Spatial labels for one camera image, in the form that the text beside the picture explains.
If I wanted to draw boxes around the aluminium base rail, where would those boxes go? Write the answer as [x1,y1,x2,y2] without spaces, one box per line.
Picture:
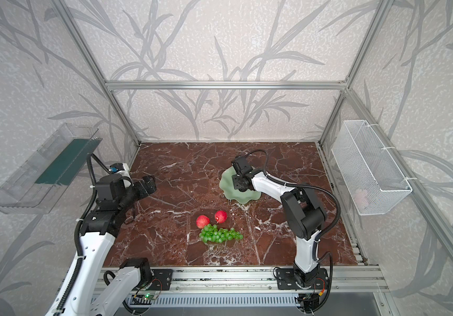
[150,265,389,295]

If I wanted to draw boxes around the light green wavy fruit bowl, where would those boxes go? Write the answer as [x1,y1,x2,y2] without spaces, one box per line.
[219,167,261,205]

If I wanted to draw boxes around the green fake grape bunch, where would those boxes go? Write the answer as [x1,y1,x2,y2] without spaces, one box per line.
[199,224,243,244]

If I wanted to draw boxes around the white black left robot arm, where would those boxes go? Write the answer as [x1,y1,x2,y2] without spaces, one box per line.
[47,154,157,315]

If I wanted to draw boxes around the aluminium frame post right corner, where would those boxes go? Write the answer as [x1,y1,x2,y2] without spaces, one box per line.
[318,0,394,149]

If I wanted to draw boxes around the red fake pomegranate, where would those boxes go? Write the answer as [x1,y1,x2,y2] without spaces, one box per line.
[196,215,210,229]
[215,210,228,224]

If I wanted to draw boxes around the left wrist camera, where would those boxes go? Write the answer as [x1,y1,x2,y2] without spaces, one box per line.
[109,163,130,178]

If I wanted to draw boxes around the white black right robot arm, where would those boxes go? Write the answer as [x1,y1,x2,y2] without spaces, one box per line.
[232,150,342,288]

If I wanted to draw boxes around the aluminium frame post corner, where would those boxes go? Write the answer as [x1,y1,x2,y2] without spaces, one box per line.
[51,0,142,147]
[318,0,394,149]

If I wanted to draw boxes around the white wire mesh basket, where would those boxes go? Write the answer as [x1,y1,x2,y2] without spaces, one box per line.
[332,120,413,216]

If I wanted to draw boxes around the aluminium frame post left corner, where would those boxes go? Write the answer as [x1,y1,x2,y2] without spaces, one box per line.
[51,0,142,147]

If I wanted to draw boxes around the pink object in basket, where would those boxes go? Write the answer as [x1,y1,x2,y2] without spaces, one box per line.
[353,189,369,211]

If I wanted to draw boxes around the clear plastic wall tray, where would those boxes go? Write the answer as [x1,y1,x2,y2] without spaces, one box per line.
[0,123,102,215]

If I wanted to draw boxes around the aluminium frame horizontal back bar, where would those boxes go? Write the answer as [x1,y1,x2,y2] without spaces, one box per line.
[105,80,346,90]

